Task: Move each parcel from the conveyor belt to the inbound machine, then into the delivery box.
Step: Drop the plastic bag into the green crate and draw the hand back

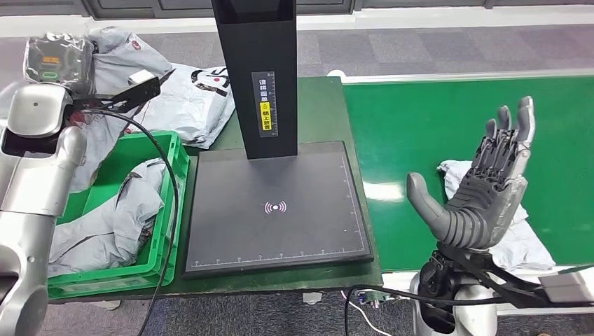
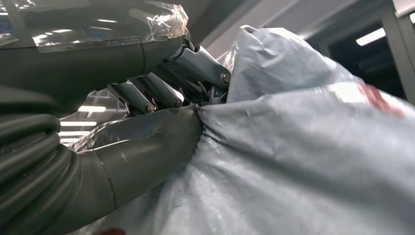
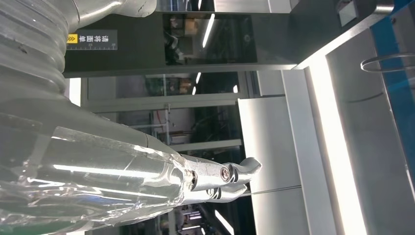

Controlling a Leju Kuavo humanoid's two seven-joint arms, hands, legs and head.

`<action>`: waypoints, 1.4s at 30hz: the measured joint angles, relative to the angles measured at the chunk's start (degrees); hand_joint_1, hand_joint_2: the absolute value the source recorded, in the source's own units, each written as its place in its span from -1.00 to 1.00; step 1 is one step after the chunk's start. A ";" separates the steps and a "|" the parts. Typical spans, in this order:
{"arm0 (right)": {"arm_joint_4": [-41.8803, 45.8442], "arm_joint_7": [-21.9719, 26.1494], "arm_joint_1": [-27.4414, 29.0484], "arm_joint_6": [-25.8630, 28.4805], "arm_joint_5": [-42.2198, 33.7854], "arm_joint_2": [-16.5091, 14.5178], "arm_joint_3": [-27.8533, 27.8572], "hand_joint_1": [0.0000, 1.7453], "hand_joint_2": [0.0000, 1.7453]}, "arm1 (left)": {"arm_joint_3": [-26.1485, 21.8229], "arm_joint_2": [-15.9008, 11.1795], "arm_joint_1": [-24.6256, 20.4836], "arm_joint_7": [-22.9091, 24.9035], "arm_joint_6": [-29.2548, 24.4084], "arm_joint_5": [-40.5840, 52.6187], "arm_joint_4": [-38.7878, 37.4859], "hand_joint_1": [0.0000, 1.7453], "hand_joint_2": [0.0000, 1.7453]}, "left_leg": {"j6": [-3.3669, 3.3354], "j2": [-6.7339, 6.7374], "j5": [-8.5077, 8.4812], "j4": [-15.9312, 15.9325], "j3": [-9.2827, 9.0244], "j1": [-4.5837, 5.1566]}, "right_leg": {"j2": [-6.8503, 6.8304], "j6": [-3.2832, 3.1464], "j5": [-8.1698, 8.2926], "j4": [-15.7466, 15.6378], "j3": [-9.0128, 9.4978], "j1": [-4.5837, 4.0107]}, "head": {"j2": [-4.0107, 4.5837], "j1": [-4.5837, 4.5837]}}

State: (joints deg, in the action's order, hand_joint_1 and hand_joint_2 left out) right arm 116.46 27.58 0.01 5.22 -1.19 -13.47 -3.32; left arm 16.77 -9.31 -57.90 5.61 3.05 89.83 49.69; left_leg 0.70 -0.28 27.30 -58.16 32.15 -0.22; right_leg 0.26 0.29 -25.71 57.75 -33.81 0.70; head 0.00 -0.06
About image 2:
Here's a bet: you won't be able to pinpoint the white parcel bag red print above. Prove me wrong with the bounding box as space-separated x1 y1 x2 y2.
68 25 415 235

